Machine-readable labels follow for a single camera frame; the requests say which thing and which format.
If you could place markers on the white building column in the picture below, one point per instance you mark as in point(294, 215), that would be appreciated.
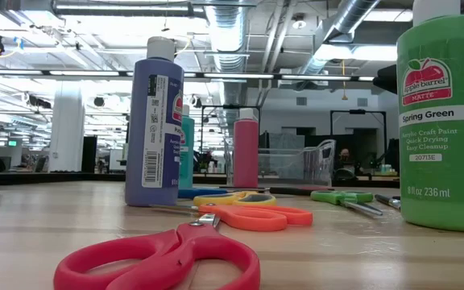
point(67, 129)

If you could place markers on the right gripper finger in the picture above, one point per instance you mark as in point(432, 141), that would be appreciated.
point(387, 78)

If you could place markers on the thin black paintbrush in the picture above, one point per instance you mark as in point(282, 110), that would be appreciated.
point(389, 201)

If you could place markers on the pink paint bottle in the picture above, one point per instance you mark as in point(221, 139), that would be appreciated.
point(246, 153)

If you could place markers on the purple paint bottle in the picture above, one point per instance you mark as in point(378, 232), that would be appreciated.
point(143, 133)

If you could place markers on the clear plastic bin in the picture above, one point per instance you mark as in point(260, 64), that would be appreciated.
point(292, 165)

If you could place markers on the teal paint bottle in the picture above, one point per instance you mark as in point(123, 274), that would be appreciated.
point(187, 153)

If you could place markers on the slanted silver ventilation duct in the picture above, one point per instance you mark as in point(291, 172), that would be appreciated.
point(349, 16)

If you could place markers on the person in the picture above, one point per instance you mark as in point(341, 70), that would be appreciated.
point(345, 155)

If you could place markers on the green paint bottle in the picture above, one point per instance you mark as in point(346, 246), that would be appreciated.
point(441, 173)

